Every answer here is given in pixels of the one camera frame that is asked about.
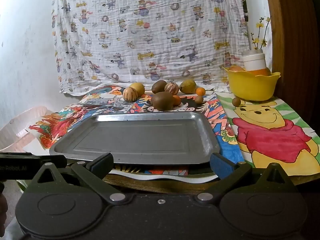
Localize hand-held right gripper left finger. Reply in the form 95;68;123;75
30;152;126;204

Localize yellow flower twigs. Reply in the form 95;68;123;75
250;16;272;51

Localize striped round melon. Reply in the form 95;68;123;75
122;87;138;103
164;82;180;95

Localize metal tray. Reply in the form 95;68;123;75
49;112;220;166

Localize yellow-green pear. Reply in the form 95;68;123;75
179;79;197;94

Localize orange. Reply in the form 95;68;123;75
249;67;272;77

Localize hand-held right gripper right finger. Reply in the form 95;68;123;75
196;152;292;203

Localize white laundry basket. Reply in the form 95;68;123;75
0;106;51;153

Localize round yellow pear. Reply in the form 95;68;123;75
129;82;146;97

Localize yellow plastic bowl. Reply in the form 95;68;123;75
222;65;281;102

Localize brown wooden panel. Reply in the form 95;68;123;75
263;0;320;133

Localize printed white blanket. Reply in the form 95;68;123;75
51;0;251;96

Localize white plastic bottle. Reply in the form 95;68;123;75
241;49;265;71

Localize large brown kiwi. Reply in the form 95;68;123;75
150;92;175;111

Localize colourful warrior cartoon poster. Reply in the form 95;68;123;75
28;85;157;151

